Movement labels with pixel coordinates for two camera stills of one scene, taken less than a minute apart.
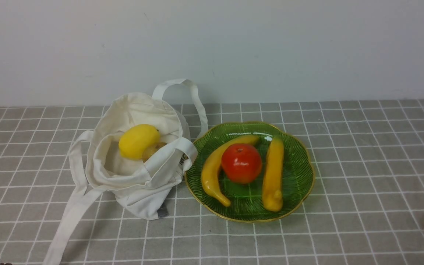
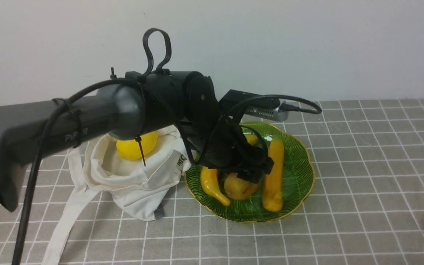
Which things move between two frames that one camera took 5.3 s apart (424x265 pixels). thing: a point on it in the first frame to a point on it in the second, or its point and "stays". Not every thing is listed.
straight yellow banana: x=274 y=175 stays
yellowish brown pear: x=151 y=151 to x=237 y=188
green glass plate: x=246 y=200 stays
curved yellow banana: x=214 y=159 stays
